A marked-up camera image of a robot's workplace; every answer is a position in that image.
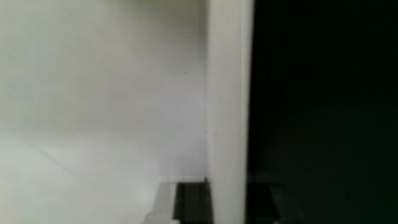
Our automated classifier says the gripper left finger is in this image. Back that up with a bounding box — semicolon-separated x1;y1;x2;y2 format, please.
143;179;214;224

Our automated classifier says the white square tabletop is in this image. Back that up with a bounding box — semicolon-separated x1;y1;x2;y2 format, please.
0;0;255;224

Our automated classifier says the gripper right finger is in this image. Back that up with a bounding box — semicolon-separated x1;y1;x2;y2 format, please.
248;183;281;224

